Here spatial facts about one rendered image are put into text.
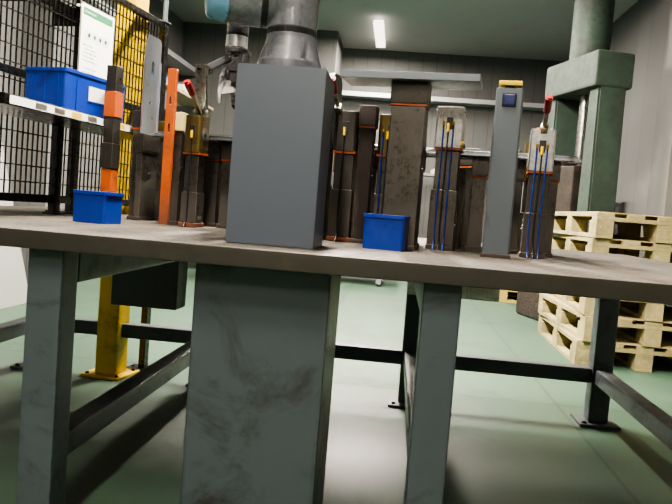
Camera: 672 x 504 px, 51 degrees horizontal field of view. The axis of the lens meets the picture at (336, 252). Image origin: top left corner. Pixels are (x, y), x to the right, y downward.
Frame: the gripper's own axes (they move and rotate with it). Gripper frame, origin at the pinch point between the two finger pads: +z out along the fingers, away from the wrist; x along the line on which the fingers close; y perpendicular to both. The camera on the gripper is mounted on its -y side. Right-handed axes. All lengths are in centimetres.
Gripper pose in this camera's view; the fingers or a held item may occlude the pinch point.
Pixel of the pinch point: (225, 107)
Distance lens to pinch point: 252.9
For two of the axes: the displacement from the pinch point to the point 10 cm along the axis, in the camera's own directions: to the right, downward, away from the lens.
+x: 2.3, -0.4, 9.7
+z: -1.0, 9.9, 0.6
